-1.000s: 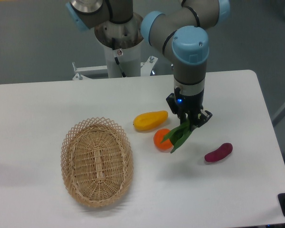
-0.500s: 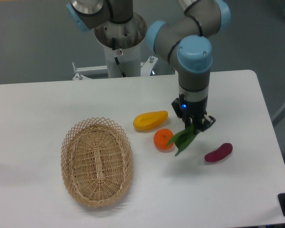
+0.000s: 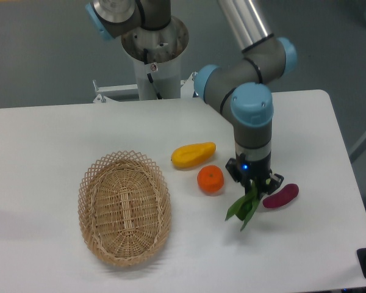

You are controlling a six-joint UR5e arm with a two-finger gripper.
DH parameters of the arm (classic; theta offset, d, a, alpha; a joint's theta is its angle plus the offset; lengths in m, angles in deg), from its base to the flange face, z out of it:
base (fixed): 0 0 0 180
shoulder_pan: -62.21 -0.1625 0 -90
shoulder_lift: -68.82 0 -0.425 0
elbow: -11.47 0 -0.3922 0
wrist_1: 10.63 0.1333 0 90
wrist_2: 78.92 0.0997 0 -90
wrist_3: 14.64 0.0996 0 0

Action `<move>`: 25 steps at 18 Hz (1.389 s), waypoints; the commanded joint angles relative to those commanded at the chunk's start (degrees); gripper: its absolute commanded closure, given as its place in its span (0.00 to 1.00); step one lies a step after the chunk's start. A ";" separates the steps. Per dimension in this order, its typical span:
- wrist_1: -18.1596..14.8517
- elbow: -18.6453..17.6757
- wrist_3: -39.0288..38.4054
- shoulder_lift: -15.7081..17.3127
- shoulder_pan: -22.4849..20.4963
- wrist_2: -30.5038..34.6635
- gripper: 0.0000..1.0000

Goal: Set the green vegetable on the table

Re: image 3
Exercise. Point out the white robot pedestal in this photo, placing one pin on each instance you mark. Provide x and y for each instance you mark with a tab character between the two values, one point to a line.
156	57

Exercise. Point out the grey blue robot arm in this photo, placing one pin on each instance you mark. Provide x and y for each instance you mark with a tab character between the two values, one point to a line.
240	93

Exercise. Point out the purple sweet potato toy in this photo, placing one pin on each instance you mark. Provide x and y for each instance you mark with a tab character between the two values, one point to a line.
287	194

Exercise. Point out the yellow papaya toy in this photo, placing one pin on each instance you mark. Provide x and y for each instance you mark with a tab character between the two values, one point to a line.
188	156

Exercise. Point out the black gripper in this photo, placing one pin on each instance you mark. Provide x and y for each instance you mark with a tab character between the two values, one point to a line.
254	165

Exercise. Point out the woven wicker basket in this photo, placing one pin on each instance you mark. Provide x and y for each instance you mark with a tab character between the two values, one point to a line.
124	208

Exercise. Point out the orange tangerine toy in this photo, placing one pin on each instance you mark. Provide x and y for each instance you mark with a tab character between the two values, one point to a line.
210	179

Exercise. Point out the green leafy vegetable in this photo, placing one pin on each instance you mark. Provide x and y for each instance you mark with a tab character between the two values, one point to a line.
245	207

